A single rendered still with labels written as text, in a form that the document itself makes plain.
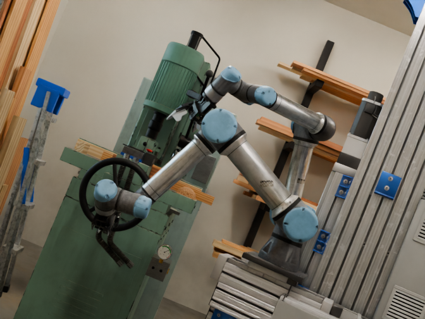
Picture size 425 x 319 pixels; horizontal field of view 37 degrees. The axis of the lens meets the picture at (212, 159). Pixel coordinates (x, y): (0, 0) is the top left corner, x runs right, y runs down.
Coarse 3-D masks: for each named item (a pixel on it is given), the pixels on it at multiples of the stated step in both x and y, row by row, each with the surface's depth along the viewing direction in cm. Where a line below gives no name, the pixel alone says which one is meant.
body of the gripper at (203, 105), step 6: (204, 96) 259; (192, 102) 263; (198, 102) 263; (204, 102) 261; (210, 102) 258; (192, 108) 264; (198, 108) 261; (204, 108) 259; (210, 108) 259; (192, 114) 262; (198, 114) 261; (204, 114) 260; (198, 120) 263
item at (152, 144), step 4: (140, 140) 278; (144, 140) 278; (148, 140) 278; (152, 140) 278; (140, 144) 278; (148, 144) 278; (152, 144) 278; (156, 144) 285; (140, 148) 278; (144, 148) 278; (148, 148) 278; (152, 148) 278; (144, 152) 278; (152, 152) 279
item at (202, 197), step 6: (102, 156) 282; (108, 156) 282; (174, 186) 281; (180, 186) 281; (186, 186) 281; (198, 192) 281; (198, 198) 281; (204, 198) 281; (210, 198) 281; (210, 204) 281
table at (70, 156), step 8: (64, 152) 266; (72, 152) 266; (64, 160) 266; (72, 160) 266; (80, 160) 266; (88, 160) 266; (96, 160) 266; (88, 168) 266; (104, 168) 266; (104, 176) 257; (112, 176) 257; (120, 184) 256; (168, 192) 266; (176, 192) 267; (160, 200) 266; (168, 200) 266; (176, 200) 266; (184, 200) 266; (192, 200) 266; (184, 208) 266; (192, 208) 266
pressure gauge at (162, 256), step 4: (164, 244) 259; (160, 248) 259; (164, 248) 259; (168, 248) 259; (160, 252) 259; (168, 252) 259; (172, 252) 261; (160, 256) 259; (164, 256) 259; (168, 256) 259; (160, 260) 261
